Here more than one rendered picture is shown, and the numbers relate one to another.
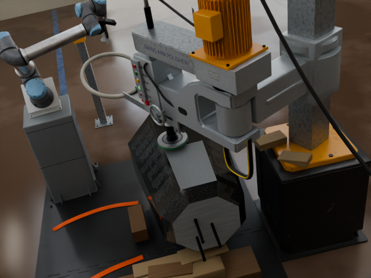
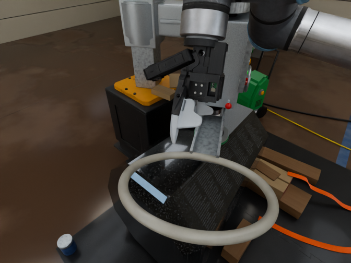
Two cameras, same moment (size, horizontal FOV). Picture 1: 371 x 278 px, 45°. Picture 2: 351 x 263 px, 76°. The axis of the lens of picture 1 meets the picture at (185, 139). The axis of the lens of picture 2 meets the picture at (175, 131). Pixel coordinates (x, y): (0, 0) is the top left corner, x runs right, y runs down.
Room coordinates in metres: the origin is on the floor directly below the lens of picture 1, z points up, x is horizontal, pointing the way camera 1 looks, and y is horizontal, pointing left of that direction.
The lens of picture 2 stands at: (3.48, 0.75, 1.75)
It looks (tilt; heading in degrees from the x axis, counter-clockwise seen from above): 39 degrees down; 228
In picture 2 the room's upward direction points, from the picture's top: straight up
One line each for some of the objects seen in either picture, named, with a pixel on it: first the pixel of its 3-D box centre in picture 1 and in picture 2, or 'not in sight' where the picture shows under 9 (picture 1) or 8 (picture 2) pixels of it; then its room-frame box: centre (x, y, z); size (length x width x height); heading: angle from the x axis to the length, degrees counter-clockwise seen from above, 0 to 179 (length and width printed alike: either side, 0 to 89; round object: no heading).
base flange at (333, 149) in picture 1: (308, 141); (149, 84); (2.40, -0.82, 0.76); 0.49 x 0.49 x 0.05; 5
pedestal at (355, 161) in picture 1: (307, 185); (152, 119); (2.40, -0.82, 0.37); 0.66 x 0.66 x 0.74; 5
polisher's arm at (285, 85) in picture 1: (288, 77); (168, 18); (2.29, -0.66, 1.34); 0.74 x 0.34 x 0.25; 124
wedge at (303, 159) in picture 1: (294, 156); (174, 80); (2.22, -0.67, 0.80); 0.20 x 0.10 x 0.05; 50
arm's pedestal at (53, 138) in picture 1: (61, 149); not in sight; (3.34, 1.11, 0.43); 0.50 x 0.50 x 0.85; 10
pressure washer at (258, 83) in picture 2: not in sight; (254, 85); (1.07, -0.49, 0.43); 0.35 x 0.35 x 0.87; 80
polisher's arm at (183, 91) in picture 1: (200, 105); not in sight; (2.26, -0.12, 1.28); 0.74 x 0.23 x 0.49; 35
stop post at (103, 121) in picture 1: (91, 80); not in sight; (4.40, 0.89, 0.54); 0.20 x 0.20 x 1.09; 5
